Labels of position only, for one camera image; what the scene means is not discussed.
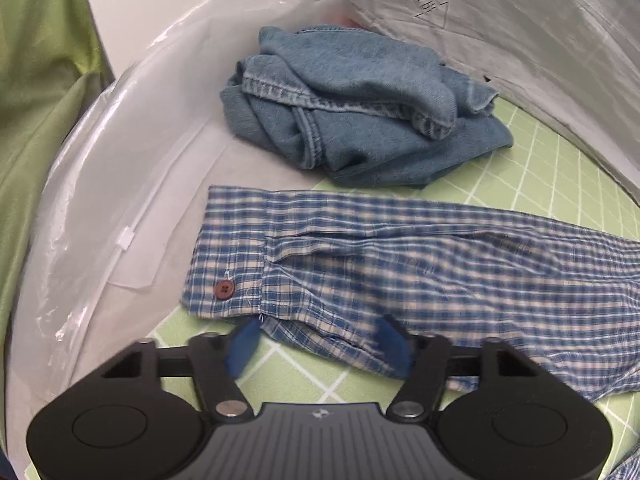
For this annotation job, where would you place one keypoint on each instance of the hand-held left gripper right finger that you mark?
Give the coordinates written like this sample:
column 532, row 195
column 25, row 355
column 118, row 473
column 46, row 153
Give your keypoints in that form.
column 395, row 347

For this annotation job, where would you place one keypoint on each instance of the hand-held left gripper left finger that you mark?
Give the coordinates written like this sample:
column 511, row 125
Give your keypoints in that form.
column 242, row 350

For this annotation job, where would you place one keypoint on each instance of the blue plaid shirt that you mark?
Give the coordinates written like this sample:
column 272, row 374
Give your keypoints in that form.
column 400, row 260

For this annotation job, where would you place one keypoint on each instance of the clear plastic sheet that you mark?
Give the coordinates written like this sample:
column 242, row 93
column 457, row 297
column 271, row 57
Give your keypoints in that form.
column 125, row 185

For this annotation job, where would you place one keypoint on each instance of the blue denim jeans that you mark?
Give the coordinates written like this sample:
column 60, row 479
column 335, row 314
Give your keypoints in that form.
column 360, row 100

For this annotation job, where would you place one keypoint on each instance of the green curtain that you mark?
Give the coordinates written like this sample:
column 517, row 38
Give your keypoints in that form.
column 40, row 85

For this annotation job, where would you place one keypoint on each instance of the grey printed sheet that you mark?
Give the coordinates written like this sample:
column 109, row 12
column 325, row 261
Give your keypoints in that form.
column 500, row 20

